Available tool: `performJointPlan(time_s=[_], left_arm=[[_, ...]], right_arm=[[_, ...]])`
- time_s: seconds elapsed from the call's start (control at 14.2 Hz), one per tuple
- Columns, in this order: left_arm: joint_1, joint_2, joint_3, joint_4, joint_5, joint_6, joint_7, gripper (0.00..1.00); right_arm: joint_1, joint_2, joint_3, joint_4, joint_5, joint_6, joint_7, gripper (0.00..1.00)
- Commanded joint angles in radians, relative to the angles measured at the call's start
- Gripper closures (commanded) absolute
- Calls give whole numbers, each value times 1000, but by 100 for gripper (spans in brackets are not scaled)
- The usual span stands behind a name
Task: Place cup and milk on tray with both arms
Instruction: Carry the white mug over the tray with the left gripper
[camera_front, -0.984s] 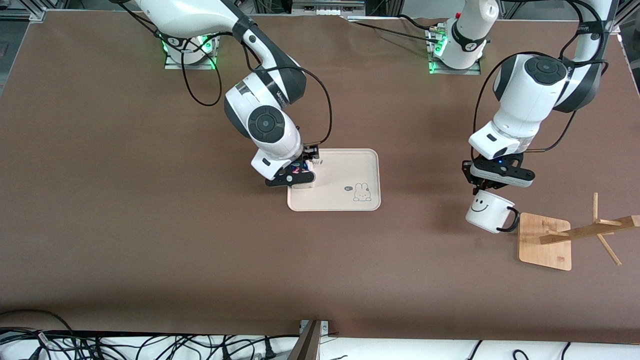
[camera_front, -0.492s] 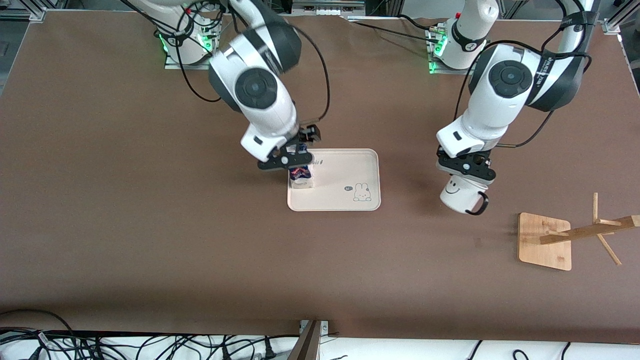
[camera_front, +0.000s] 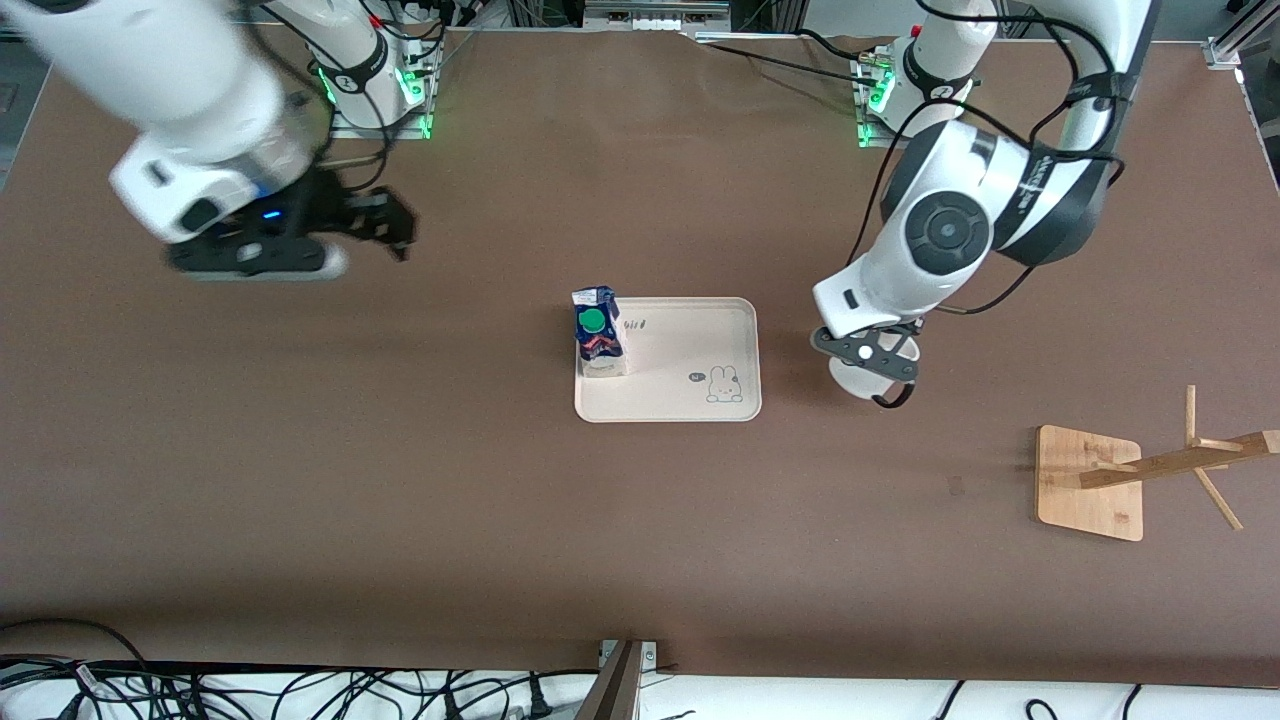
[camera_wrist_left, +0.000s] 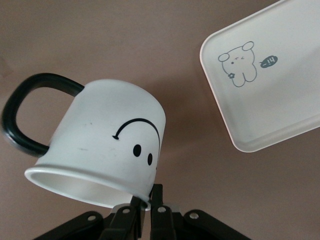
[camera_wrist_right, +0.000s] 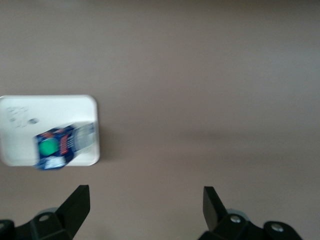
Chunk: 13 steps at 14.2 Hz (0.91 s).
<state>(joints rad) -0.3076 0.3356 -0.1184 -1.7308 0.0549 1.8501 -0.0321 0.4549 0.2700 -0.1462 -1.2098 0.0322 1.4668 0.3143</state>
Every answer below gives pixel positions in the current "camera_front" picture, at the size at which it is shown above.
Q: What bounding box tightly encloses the white cup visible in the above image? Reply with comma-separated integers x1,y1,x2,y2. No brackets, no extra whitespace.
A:
828,335,922,402

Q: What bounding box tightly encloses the blue white milk carton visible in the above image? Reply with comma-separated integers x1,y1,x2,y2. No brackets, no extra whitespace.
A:
571,286,631,379

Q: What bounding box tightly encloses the white rectangular tray rabbit print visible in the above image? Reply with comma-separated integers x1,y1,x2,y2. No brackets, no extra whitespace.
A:
574,297,763,424

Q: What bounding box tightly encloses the wooden mug stand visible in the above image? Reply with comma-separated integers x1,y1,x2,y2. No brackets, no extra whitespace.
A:
1035,385,1280,542

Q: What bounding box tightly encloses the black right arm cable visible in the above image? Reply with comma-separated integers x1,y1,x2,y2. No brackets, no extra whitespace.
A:
245,15,426,193

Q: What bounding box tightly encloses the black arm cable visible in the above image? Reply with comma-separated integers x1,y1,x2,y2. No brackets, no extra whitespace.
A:
848,0,1129,316
245,15,426,193

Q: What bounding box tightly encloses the metal arm base mount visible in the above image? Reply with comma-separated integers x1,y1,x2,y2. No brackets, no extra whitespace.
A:
850,50,906,149
318,35,443,141

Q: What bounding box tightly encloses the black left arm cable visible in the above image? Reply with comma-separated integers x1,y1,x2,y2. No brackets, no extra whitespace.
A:
848,0,1129,316

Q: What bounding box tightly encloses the black cable on table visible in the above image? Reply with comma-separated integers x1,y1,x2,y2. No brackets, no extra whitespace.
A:
688,28,866,85

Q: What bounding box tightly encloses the small aluminium bracket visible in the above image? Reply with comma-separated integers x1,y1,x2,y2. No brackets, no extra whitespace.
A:
598,640,659,671

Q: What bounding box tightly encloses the dark metal post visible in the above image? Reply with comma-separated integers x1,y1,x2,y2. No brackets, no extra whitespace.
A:
575,640,646,720

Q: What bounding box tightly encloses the aluminium frame profile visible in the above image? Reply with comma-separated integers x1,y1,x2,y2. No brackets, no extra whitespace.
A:
1205,0,1280,71

